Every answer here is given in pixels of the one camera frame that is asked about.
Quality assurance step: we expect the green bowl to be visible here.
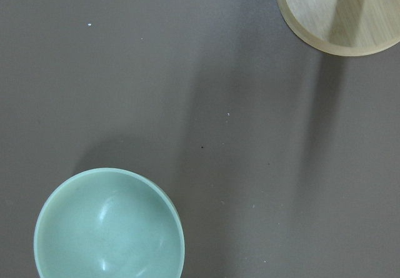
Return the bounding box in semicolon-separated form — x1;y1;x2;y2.
33;168;185;277

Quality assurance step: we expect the wooden cup tree stand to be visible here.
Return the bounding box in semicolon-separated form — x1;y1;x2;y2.
277;0;399;56

